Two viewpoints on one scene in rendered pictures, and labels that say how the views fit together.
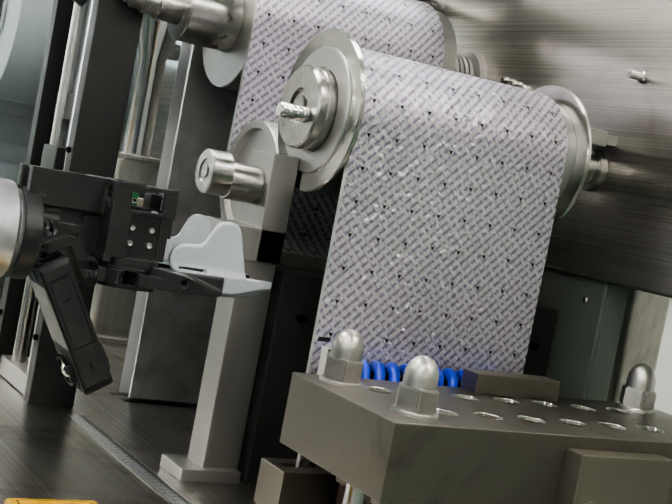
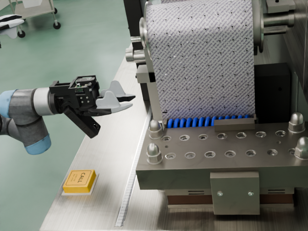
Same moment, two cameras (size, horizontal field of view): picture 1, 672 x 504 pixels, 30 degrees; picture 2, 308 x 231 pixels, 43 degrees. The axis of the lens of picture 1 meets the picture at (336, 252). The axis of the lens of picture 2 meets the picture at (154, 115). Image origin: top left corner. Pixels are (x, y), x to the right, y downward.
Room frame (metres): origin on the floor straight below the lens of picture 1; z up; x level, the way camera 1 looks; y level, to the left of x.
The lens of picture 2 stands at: (0.45, -0.59, 1.58)
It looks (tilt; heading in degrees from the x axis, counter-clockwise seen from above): 31 degrees down; 45
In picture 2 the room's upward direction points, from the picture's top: 11 degrees counter-clockwise
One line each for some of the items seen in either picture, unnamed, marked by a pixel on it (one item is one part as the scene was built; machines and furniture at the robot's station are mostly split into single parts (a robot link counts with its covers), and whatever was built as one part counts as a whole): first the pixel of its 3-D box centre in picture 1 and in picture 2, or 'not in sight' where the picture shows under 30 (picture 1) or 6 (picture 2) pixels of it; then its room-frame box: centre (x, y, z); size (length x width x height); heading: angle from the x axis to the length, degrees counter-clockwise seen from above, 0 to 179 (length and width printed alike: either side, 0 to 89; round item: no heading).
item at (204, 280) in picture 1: (166, 278); (96, 109); (0.97, 0.13, 1.09); 0.09 x 0.05 x 0.02; 112
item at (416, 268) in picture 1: (436, 287); (205, 89); (1.14, -0.10, 1.11); 0.23 x 0.01 x 0.18; 121
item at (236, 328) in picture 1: (226, 314); (151, 95); (1.14, 0.09, 1.05); 0.06 x 0.05 x 0.31; 121
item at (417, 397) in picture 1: (419, 384); (153, 151); (0.94, -0.08, 1.05); 0.04 x 0.04 x 0.04
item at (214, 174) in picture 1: (214, 172); (130, 55); (1.12, 0.12, 1.18); 0.04 x 0.02 x 0.04; 31
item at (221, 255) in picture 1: (225, 258); (112, 101); (1.00, 0.09, 1.11); 0.09 x 0.03 x 0.06; 112
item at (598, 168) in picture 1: (568, 164); (277, 19); (1.28, -0.22, 1.25); 0.07 x 0.04 x 0.04; 121
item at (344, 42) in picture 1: (319, 110); (151, 31); (1.13, 0.04, 1.25); 0.15 x 0.01 x 0.15; 31
